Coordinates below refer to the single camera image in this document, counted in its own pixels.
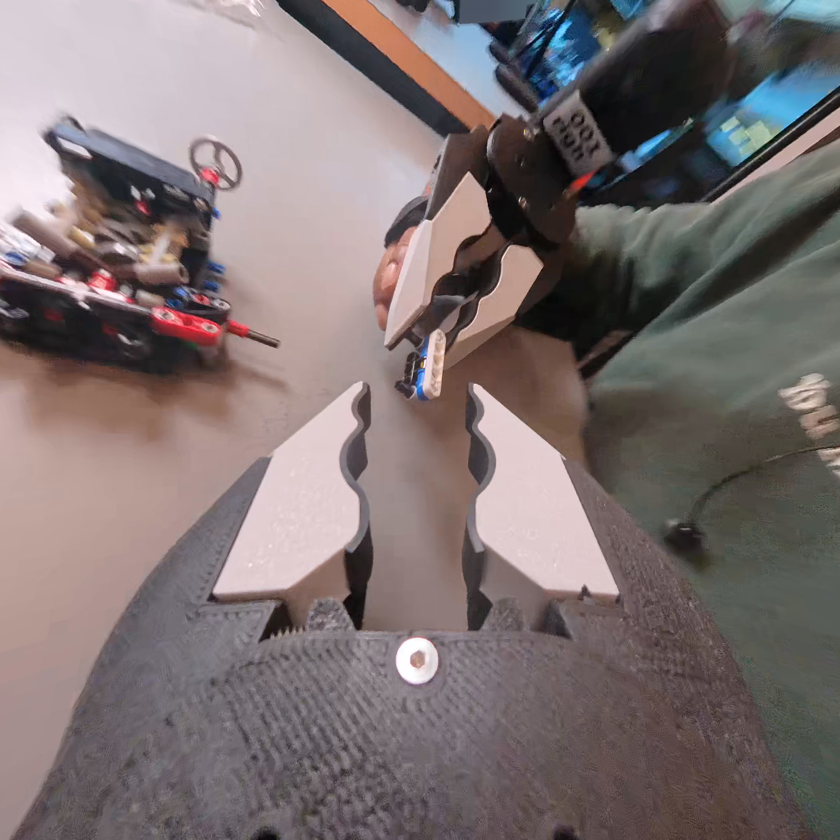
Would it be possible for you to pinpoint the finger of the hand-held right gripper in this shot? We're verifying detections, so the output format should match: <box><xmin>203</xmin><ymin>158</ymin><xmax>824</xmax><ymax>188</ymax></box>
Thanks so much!
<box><xmin>384</xmin><ymin>172</ymin><xmax>493</xmax><ymax>350</ymax></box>
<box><xmin>441</xmin><ymin>246</ymin><xmax>546</xmax><ymax>371</ymax></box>

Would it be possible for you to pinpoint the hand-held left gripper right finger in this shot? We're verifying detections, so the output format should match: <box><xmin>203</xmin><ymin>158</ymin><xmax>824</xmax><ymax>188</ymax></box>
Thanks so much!
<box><xmin>462</xmin><ymin>382</ymin><xmax>622</xmax><ymax>624</ymax></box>

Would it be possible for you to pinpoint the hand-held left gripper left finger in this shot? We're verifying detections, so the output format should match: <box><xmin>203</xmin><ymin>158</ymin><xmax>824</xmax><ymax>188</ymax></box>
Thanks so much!
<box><xmin>210</xmin><ymin>381</ymin><xmax>373</xmax><ymax>621</ymax></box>

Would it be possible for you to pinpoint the white four-hole lego beam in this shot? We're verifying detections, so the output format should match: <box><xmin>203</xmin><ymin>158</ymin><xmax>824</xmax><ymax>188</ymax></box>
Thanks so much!
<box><xmin>420</xmin><ymin>329</ymin><xmax>449</xmax><ymax>400</ymax></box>

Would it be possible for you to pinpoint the partly built lego car chassis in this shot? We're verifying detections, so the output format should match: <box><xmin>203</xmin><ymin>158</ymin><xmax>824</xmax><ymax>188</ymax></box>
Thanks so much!
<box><xmin>0</xmin><ymin>115</ymin><xmax>282</xmax><ymax>376</ymax></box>

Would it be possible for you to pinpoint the person's right hand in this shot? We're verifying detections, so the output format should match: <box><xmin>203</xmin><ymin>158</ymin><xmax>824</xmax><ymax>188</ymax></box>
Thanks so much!
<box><xmin>372</xmin><ymin>196</ymin><xmax>434</xmax><ymax>332</ymax></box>

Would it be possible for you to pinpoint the wooden edged desk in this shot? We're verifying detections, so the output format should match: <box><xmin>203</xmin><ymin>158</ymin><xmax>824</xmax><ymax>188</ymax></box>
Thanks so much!
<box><xmin>276</xmin><ymin>0</ymin><xmax>497</xmax><ymax>137</ymax></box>

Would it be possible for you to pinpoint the black hoodie drawstring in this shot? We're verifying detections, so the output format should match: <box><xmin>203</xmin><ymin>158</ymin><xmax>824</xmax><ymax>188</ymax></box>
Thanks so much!
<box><xmin>663</xmin><ymin>445</ymin><xmax>840</xmax><ymax>547</ymax></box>

